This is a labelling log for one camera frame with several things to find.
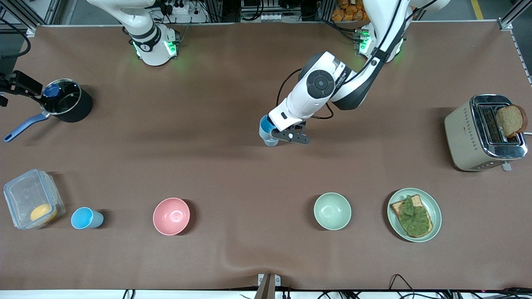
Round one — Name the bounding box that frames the pink bowl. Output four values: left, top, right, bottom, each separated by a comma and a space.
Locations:
153, 197, 191, 236

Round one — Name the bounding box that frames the cream and chrome toaster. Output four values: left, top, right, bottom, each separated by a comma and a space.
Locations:
444, 94, 532, 172

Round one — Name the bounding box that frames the pale green plate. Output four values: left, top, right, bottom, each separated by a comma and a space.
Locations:
387, 188, 442, 243

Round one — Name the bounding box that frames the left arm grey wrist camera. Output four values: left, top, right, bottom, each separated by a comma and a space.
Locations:
272, 124, 311, 145

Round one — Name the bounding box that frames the green lettuce leaf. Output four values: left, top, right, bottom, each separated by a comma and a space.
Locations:
399, 195, 431, 236

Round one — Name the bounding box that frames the grey metal table clamp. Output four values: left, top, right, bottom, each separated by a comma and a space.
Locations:
258, 273, 281, 299

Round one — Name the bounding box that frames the orange round food item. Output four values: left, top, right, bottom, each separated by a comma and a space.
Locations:
30, 203, 58, 223

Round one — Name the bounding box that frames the thin black looped cable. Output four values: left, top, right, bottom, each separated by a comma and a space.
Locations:
389, 274, 415, 297

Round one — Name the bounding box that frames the clear plastic storage container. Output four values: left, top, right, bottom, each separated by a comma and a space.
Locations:
3, 169, 66, 230

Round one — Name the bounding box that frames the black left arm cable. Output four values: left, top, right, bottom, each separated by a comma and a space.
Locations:
276, 0, 441, 121

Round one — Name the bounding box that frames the brown bread slice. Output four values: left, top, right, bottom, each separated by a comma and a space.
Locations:
495, 104, 528, 138

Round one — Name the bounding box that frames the brown table mat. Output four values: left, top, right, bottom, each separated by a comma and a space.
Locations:
0, 21, 532, 291

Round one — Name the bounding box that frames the toast slice under lettuce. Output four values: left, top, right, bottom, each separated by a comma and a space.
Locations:
390, 194, 433, 238

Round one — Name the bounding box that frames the bag of orange buns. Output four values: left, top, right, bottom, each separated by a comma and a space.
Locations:
331, 0, 370, 22

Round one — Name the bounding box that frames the glass lid with blue knob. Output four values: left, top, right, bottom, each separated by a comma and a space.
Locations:
39, 79, 81, 115

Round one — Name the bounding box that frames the black saucepan with blue handle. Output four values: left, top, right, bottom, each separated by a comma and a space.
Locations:
3, 78, 94, 143

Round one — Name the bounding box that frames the pale green bowl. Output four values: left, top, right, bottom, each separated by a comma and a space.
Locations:
313, 192, 352, 231

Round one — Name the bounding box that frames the aluminium frame rail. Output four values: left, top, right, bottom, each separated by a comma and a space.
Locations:
498, 0, 532, 30
0, 0, 63, 34

